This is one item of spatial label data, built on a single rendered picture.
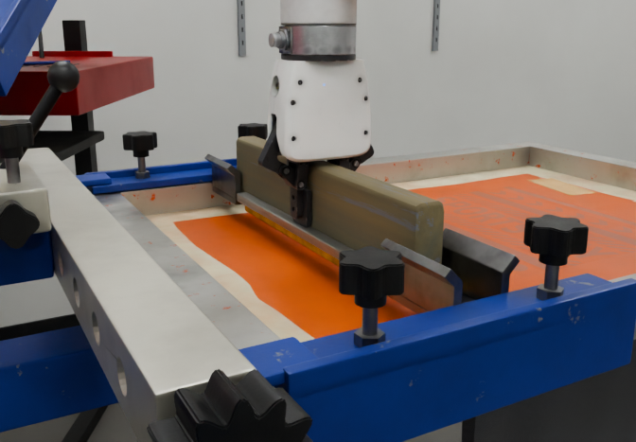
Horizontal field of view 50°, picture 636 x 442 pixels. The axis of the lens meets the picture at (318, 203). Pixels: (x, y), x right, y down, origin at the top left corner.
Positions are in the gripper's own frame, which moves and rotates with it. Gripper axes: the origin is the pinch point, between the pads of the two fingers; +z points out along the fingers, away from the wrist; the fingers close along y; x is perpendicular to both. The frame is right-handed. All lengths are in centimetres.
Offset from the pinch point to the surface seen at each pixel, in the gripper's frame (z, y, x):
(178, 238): 6.1, -11.1, 13.9
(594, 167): 4, 56, 11
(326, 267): 6.0, -0.6, -3.2
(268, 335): 2.5, -15.7, -21.5
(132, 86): -2, 10, 119
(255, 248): 6.1, -4.7, 6.1
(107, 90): -3, 0, 101
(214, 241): 6.1, -7.9, 10.6
